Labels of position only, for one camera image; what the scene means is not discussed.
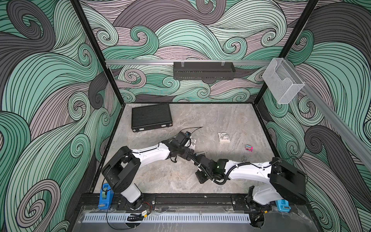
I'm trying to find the clear acrylic wall holder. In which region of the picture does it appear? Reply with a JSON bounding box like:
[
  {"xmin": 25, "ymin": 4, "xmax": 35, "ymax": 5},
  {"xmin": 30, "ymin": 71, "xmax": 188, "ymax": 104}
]
[{"xmin": 262, "ymin": 58, "xmax": 305, "ymax": 104}]

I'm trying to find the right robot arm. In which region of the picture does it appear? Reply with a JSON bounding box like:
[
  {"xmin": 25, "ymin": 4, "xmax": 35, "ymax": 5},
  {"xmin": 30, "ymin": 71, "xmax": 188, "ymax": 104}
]
[{"xmin": 186, "ymin": 154, "xmax": 307, "ymax": 206}]

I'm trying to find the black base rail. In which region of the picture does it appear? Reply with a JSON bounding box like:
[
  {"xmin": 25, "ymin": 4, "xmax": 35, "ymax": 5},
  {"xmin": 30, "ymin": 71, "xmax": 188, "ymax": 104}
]
[{"xmin": 78, "ymin": 193, "xmax": 307, "ymax": 212}]

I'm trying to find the pink small object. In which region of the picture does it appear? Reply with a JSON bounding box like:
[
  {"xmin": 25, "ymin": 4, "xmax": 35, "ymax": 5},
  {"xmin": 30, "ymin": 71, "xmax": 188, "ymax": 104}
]
[{"xmin": 245, "ymin": 145, "xmax": 253, "ymax": 152}]

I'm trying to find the white slotted cable duct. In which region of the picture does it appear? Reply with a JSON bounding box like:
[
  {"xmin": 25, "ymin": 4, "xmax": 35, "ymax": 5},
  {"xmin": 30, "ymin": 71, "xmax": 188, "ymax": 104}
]
[{"xmin": 82, "ymin": 213, "xmax": 251, "ymax": 223}]

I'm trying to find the blue left clamp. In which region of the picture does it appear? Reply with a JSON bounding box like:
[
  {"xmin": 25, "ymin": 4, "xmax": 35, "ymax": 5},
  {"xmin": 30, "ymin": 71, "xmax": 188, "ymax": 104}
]
[{"xmin": 98, "ymin": 183, "xmax": 114, "ymax": 210}]

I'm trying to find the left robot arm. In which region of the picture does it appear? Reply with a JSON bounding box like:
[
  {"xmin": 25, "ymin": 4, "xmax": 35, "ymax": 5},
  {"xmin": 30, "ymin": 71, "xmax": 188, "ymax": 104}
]
[{"xmin": 101, "ymin": 131, "xmax": 193, "ymax": 210}]

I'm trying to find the black ribbed briefcase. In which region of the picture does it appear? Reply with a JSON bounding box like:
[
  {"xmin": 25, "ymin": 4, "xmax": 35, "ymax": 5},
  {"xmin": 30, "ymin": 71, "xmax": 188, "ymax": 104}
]
[{"xmin": 131, "ymin": 103, "xmax": 173, "ymax": 132}]

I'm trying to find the black corner frame post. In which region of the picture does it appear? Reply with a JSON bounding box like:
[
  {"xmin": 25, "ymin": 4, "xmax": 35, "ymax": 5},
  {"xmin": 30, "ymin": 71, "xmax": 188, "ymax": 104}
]
[{"xmin": 70, "ymin": 0, "xmax": 125, "ymax": 107}]

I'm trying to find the black wall tray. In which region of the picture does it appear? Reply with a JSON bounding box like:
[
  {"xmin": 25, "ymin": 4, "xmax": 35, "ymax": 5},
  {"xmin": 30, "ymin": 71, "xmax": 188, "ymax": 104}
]
[{"xmin": 173, "ymin": 61, "xmax": 236, "ymax": 81}]

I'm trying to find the white gift box left bow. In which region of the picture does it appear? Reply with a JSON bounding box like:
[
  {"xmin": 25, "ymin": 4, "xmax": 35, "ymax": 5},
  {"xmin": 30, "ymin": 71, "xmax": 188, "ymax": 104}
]
[{"xmin": 190, "ymin": 139, "xmax": 197, "ymax": 147}]

